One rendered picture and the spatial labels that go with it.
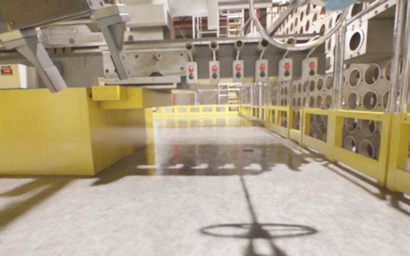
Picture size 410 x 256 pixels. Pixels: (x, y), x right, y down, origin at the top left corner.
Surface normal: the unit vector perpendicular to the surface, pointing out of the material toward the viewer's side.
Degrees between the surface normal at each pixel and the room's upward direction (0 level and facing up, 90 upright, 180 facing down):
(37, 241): 0
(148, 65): 90
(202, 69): 90
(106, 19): 113
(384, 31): 90
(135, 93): 90
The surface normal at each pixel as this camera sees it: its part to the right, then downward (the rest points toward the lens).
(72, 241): -0.02, -0.99
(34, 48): 0.98, -0.13
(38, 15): -0.07, 0.51
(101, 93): -0.07, 0.12
